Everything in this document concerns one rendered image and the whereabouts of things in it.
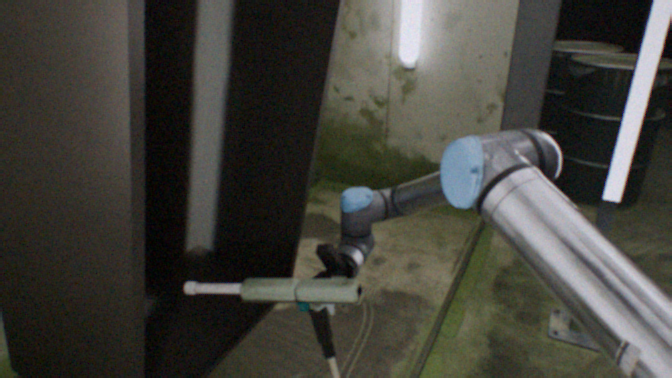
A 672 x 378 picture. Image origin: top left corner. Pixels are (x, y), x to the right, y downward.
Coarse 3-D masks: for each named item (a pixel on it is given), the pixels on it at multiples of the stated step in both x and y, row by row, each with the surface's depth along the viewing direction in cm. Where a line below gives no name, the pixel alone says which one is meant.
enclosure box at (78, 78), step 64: (0, 0) 62; (64, 0) 58; (128, 0) 54; (192, 0) 112; (256, 0) 113; (320, 0) 107; (0, 64) 67; (64, 64) 62; (128, 64) 57; (192, 64) 120; (256, 64) 120; (320, 64) 112; (0, 128) 73; (64, 128) 66; (128, 128) 61; (192, 128) 129; (256, 128) 127; (320, 128) 118; (0, 192) 79; (64, 192) 72; (128, 192) 66; (192, 192) 140; (256, 192) 135; (0, 256) 87; (64, 256) 78; (128, 256) 71; (192, 256) 148; (256, 256) 144; (64, 320) 86; (128, 320) 77; (192, 320) 125; (256, 320) 127
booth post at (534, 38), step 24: (528, 0) 229; (552, 0) 225; (528, 24) 233; (552, 24) 228; (528, 48) 237; (552, 48) 241; (528, 72) 241; (528, 96) 245; (504, 120) 254; (528, 120) 249
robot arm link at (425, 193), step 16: (544, 144) 80; (560, 160) 83; (432, 176) 116; (544, 176) 80; (384, 192) 135; (400, 192) 129; (416, 192) 121; (432, 192) 114; (400, 208) 131; (416, 208) 125
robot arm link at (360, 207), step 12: (348, 192) 133; (360, 192) 132; (372, 192) 133; (348, 204) 129; (360, 204) 129; (372, 204) 131; (348, 216) 131; (360, 216) 130; (372, 216) 132; (348, 228) 132; (360, 228) 132
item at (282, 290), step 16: (192, 288) 123; (208, 288) 121; (224, 288) 119; (240, 288) 116; (256, 288) 114; (272, 288) 112; (288, 288) 110; (304, 288) 109; (320, 288) 107; (336, 288) 106; (352, 288) 104; (320, 304) 109; (352, 304) 106; (320, 320) 112; (320, 336) 114
